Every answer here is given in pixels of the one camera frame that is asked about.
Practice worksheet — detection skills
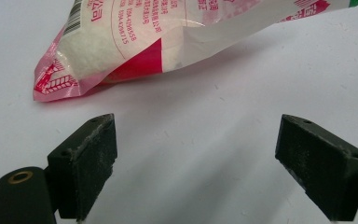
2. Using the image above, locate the red and white powder bag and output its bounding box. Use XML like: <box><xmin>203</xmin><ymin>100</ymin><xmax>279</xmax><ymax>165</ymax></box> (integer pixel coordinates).
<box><xmin>33</xmin><ymin>0</ymin><xmax>358</xmax><ymax>103</ymax></box>

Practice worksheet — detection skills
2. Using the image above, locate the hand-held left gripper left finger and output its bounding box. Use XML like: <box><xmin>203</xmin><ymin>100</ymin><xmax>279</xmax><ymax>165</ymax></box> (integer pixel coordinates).
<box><xmin>47</xmin><ymin>113</ymin><xmax>118</xmax><ymax>222</ymax></box>

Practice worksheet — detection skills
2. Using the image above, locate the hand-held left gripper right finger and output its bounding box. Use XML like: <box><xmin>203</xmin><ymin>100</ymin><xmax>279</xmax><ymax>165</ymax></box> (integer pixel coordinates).
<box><xmin>274</xmin><ymin>113</ymin><xmax>358</xmax><ymax>222</ymax></box>

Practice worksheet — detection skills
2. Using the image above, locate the white table sheet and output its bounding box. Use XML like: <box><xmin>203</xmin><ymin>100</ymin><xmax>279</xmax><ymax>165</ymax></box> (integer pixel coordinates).
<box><xmin>0</xmin><ymin>0</ymin><xmax>358</xmax><ymax>224</ymax></box>

